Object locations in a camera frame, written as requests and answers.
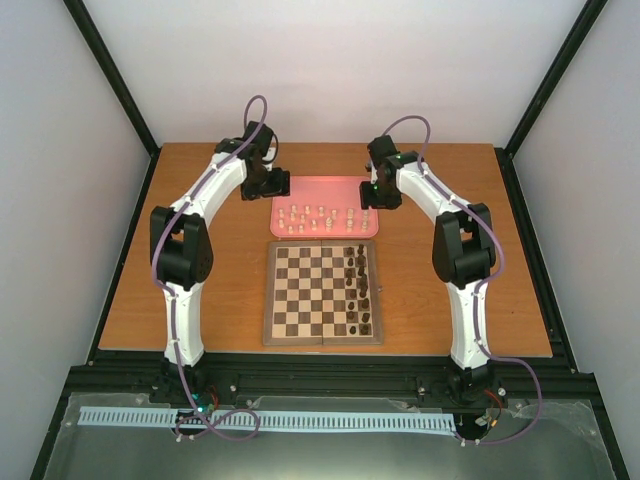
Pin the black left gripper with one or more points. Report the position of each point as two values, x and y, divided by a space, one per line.
280 187

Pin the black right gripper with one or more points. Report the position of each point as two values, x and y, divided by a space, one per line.
366 200

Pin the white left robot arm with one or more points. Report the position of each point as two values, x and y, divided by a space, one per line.
181 252

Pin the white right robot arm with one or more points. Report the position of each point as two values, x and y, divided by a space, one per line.
464 245

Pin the wooden chess board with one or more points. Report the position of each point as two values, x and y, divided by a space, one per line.
307 299

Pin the pink plastic tray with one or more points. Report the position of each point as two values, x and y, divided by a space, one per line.
332 192

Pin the black aluminium frame rail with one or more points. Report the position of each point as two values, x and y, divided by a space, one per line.
425 382

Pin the left black corner post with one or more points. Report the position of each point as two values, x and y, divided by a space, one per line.
100 51

